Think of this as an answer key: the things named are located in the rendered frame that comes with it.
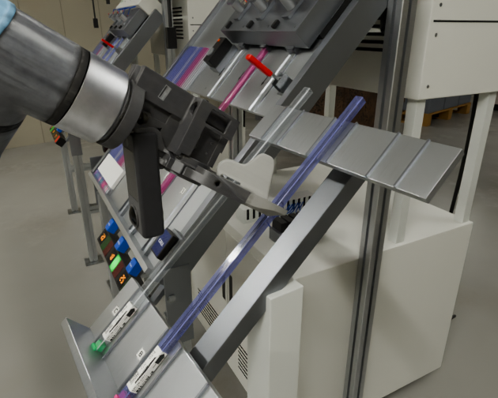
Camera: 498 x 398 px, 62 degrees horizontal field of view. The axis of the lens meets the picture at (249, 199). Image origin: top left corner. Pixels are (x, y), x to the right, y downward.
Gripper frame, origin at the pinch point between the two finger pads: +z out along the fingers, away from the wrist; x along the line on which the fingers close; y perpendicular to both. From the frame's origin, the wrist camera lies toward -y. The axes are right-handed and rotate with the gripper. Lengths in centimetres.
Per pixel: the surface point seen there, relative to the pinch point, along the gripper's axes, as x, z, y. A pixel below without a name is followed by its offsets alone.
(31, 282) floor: 164, 34, -90
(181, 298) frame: 20.1, 12.6, -22.9
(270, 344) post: -2.8, 13.5, -17.4
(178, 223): 30.7, 11.2, -11.9
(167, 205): 38.7, 11.8, -10.6
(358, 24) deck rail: 20.6, 21.1, 38.7
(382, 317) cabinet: 20, 79, -15
